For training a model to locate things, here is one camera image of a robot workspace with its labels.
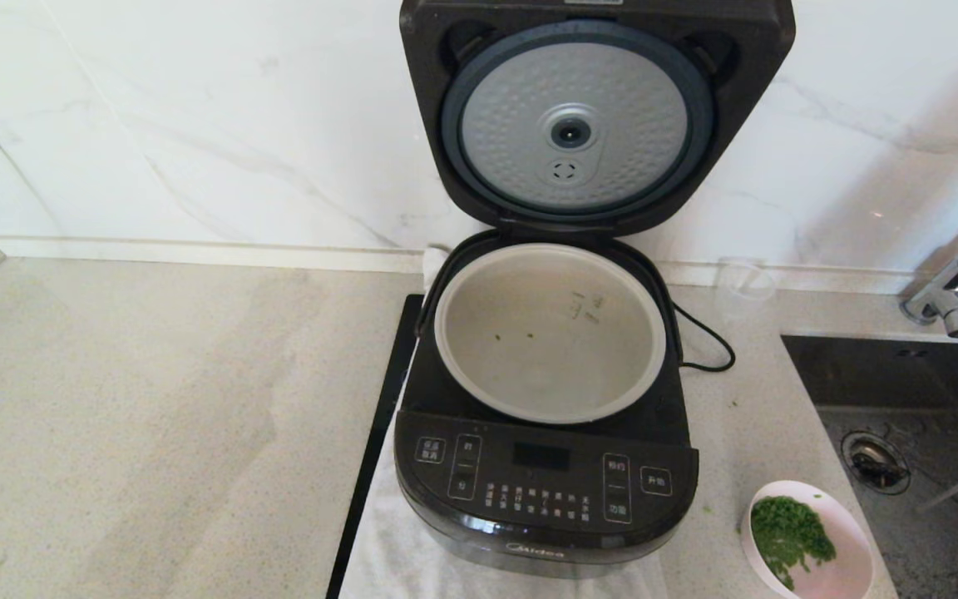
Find grey inner cooking pot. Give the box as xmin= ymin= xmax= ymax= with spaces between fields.
xmin=433 ymin=242 xmax=668 ymax=426

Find black rice cooker base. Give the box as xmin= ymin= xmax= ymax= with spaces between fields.
xmin=394 ymin=229 xmax=700 ymax=580

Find pink bowl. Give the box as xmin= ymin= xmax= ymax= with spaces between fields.
xmin=739 ymin=480 xmax=874 ymax=599

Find black flat strip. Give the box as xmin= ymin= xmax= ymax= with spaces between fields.
xmin=326 ymin=294 xmax=427 ymax=599

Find white cloth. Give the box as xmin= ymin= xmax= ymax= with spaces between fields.
xmin=338 ymin=245 xmax=669 ymax=599

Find chopped green onions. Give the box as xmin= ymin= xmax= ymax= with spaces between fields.
xmin=748 ymin=496 xmax=837 ymax=592

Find round sink drain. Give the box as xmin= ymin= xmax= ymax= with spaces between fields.
xmin=840 ymin=430 xmax=911 ymax=497

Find steel sink basin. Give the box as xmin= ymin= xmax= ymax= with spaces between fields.
xmin=780 ymin=334 xmax=958 ymax=599

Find chrome faucet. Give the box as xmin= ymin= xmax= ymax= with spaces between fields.
xmin=900 ymin=218 xmax=958 ymax=340

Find black power cord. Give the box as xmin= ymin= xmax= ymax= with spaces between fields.
xmin=676 ymin=304 xmax=736 ymax=374

